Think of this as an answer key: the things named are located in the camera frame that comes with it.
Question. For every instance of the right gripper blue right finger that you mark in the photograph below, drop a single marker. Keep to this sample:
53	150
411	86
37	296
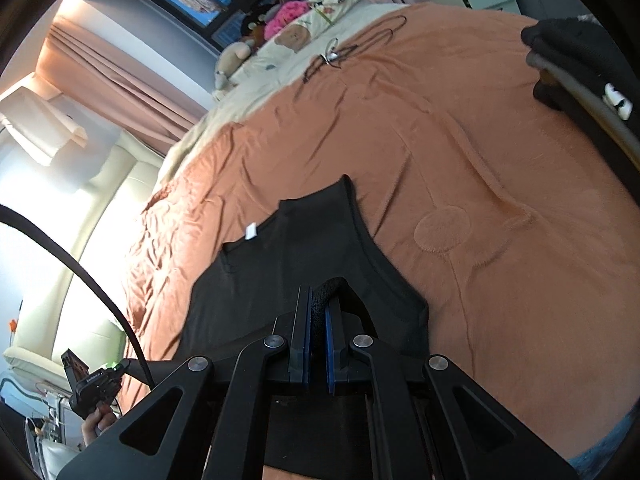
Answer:
336	345

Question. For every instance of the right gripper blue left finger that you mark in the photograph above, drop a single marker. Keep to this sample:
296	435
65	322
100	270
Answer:
298	364

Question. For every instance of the black sleeveless shirt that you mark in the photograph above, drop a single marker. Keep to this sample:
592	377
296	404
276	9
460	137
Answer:
311	241

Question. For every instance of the stack of folded clothes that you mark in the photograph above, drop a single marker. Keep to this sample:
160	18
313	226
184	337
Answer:
604	114

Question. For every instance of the person's left hand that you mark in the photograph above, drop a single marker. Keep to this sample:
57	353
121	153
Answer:
97	422

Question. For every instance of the white padded headboard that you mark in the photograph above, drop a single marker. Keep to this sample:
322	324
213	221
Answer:
100	222

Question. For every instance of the orange brown bed blanket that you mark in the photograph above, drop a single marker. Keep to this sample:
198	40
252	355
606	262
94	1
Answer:
498	211

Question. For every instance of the blue cartoon bed sheet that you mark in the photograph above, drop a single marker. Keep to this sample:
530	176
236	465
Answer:
591	462

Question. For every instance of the pink curtain left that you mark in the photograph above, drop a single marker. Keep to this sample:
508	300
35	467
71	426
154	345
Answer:
111	83

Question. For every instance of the beige plush toy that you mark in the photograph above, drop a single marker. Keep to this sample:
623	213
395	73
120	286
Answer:
229	61

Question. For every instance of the pink plush toy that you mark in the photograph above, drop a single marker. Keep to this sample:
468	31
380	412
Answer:
285	14

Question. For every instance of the folded black top shirt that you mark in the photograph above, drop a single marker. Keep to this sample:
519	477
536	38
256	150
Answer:
586	51

